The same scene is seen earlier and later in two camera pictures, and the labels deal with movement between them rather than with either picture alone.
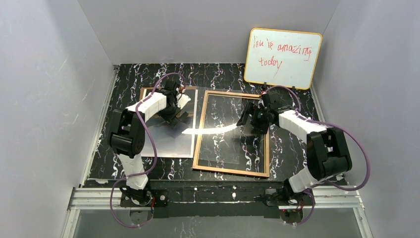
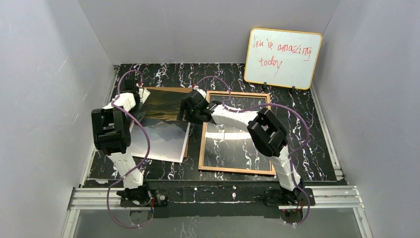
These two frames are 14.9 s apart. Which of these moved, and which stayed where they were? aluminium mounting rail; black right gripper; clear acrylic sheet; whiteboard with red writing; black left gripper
Moved: black right gripper; black left gripper; clear acrylic sheet
Stayed: aluminium mounting rail; whiteboard with red writing
